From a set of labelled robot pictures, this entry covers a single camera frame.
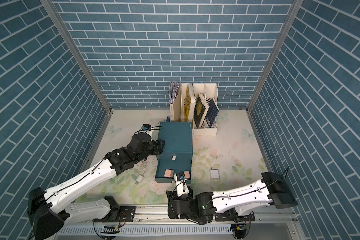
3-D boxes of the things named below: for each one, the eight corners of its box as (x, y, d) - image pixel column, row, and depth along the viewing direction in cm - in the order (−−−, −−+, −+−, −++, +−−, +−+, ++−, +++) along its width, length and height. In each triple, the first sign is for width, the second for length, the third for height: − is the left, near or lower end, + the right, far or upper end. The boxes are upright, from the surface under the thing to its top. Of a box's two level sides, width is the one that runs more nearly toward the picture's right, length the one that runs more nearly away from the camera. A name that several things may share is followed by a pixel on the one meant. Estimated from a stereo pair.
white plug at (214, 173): (210, 179, 88) (211, 177, 85) (209, 169, 92) (209, 167, 90) (219, 179, 88) (220, 177, 86) (217, 169, 92) (218, 167, 90)
